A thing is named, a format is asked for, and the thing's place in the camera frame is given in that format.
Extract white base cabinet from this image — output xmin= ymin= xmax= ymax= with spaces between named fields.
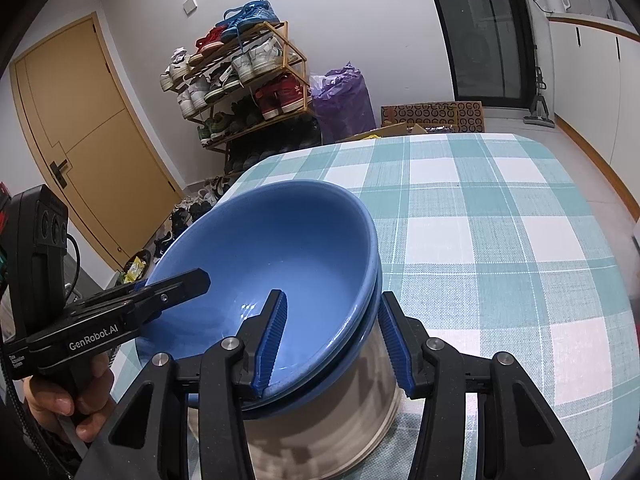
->
xmin=547 ymin=12 xmax=640 ymax=196

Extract purple plastic bag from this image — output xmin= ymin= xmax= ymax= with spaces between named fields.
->
xmin=310 ymin=62 xmax=377 ymax=145

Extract open cardboard box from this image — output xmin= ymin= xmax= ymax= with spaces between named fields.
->
xmin=335 ymin=122 xmax=428 ymax=145

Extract scattered worn sneakers pile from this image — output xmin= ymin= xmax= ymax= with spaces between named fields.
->
xmin=152 ymin=175 xmax=236 ymax=261

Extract person's left hand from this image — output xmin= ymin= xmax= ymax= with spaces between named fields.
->
xmin=22 ymin=352 xmax=117 ymax=445

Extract patterned brown cardboard box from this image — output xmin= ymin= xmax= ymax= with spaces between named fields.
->
xmin=381 ymin=101 xmax=486 ymax=134

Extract black framed glass door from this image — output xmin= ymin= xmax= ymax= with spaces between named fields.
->
xmin=420 ymin=0 xmax=538 ymax=110

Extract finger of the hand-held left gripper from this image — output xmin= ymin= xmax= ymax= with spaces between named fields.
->
xmin=65 ymin=280 xmax=151 ymax=313
xmin=120 ymin=268 xmax=211 ymax=333

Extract teal checked tablecloth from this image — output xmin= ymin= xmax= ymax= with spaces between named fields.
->
xmin=107 ymin=132 xmax=640 ymax=480

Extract orange wooden door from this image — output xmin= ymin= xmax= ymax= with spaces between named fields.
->
xmin=10 ymin=12 xmax=185 ymax=272

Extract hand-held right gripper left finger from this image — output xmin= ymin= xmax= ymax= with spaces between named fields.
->
xmin=75 ymin=288 xmax=290 ymax=480

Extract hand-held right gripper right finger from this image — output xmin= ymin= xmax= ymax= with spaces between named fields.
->
xmin=378 ymin=291 xmax=593 ymax=480

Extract large cream plate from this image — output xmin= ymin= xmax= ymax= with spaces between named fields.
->
xmin=187 ymin=330 xmax=403 ymax=476

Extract grey floor mop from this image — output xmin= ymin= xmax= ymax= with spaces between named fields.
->
xmin=523 ymin=42 xmax=556 ymax=127

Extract wooden shoe rack with shoes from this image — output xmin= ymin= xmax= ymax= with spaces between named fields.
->
xmin=160 ymin=0 xmax=321 ymax=173

